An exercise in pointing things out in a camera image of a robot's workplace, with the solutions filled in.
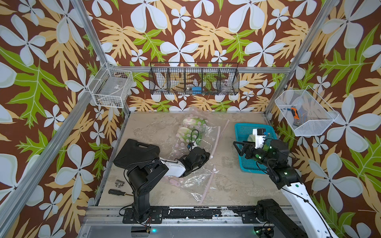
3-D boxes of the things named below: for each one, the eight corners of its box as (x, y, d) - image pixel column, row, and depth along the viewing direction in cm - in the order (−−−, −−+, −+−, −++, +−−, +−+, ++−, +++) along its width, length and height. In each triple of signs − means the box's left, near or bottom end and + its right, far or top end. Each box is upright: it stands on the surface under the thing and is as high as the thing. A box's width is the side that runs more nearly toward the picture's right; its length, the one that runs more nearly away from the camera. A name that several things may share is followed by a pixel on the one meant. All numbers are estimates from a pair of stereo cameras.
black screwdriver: (109, 194, 83) (107, 192, 81) (111, 189, 84) (109, 188, 82) (132, 197, 82) (131, 196, 80) (134, 193, 83) (132, 191, 81)
